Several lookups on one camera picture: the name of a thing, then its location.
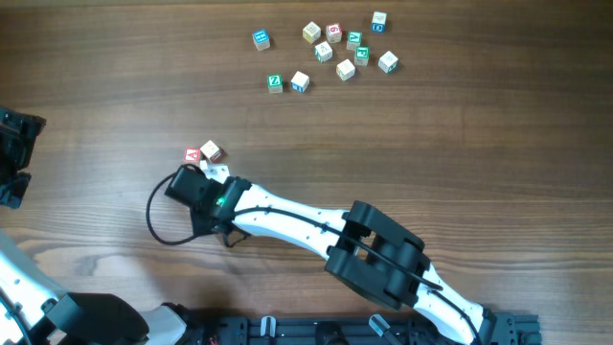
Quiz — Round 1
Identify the wooden block right end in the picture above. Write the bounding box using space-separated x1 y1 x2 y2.
377 51 398 74

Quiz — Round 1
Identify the green letter V block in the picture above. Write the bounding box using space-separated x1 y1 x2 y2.
347 31 363 51

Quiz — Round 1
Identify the red number 9 block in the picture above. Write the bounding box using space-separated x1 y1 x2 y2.
326 23 343 44

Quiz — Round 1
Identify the blue top wooden block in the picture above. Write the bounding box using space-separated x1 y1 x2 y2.
252 29 271 51

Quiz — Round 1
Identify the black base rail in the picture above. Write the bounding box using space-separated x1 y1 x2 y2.
181 310 543 345

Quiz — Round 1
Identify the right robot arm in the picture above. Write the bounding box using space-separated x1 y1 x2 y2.
162 165 496 344

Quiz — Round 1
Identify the wooden block green side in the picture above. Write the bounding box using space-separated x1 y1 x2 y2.
314 41 333 62

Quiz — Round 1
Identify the wooden block yellow green picture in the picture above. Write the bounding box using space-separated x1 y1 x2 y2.
336 58 356 81

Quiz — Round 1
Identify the red letter A block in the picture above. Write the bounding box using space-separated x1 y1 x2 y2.
184 148 201 163

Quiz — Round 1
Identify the green letter Z block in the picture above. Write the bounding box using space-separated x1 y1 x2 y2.
266 74 284 93

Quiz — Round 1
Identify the green letter F block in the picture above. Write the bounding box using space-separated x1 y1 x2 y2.
354 46 370 66

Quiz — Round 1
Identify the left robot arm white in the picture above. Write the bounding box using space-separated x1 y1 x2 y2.
1 107 201 345

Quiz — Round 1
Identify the wooden block blue C side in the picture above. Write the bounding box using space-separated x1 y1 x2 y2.
371 11 387 33

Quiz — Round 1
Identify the wooden block red picture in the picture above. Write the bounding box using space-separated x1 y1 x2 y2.
200 140 226 164

